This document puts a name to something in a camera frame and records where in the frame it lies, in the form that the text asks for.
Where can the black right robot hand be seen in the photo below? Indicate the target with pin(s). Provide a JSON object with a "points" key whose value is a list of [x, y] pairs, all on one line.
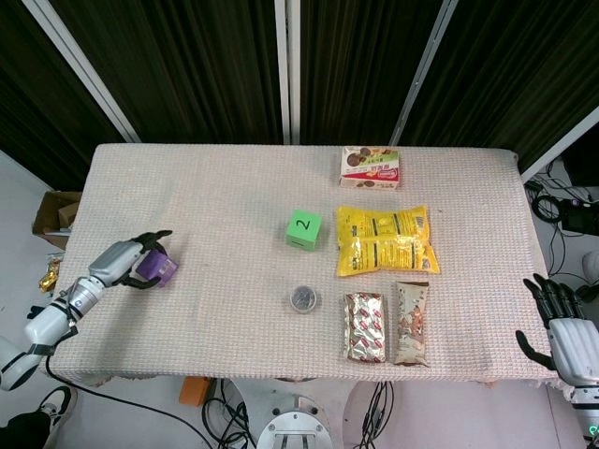
{"points": [[573, 337]]}

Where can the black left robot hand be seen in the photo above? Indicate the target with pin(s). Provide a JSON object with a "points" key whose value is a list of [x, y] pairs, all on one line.
{"points": [[114, 262]]}

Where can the purple plastic block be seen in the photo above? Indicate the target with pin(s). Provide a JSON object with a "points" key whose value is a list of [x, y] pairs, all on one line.
{"points": [[161, 267]]}

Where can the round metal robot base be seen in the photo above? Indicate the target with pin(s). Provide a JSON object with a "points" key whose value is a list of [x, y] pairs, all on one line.
{"points": [[292, 425]]}

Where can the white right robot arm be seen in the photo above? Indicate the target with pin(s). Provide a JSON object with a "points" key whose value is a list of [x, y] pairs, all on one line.
{"points": [[587, 411]]}

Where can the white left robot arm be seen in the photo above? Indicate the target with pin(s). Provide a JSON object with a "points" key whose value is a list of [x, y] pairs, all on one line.
{"points": [[44, 322]]}

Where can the gold foil snack packet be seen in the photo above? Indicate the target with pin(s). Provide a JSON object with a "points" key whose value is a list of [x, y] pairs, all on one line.
{"points": [[49, 276]]}

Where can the cardboard box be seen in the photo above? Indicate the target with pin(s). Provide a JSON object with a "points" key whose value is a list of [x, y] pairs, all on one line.
{"points": [[56, 215]]}

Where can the black electronic device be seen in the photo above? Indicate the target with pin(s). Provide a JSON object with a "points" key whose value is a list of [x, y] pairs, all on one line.
{"points": [[580, 217]]}

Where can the white waffle tablecloth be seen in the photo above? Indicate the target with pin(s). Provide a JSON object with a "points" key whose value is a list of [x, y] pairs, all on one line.
{"points": [[224, 337]]}

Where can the orange block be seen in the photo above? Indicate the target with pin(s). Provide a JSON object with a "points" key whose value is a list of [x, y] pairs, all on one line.
{"points": [[194, 392]]}

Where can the black and white shoe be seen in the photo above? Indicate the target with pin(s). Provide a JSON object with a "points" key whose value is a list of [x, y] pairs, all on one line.
{"points": [[58, 404]]}

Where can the brown illustrated snack packet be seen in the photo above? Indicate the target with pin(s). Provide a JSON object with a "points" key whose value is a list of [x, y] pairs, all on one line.
{"points": [[411, 322]]}

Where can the dark curtain panel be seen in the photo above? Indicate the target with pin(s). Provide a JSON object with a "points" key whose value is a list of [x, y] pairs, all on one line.
{"points": [[360, 70], [187, 70], [515, 61], [33, 93]]}

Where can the green numbered foam cube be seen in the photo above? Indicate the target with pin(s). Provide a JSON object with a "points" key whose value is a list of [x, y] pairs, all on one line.
{"points": [[304, 227]]}

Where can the black trouser leg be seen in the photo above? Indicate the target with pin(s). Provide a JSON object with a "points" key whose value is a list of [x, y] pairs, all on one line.
{"points": [[23, 432]]}

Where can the silver red-label foil packet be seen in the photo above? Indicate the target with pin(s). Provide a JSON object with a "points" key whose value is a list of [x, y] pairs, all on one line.
{"points": [[365, 327]]}

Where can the yellow snack bag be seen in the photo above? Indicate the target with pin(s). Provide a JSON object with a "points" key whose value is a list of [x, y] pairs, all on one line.
{"points": [[386, 241]]}

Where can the cookie box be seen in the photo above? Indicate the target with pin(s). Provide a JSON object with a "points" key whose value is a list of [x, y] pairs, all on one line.
{"points": [[372, 168]]}

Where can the white frame post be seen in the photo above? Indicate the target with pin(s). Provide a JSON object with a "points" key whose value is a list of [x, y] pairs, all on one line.
{"points": [[84, 70], [287, 70], [557, 145], [423, 75]]}

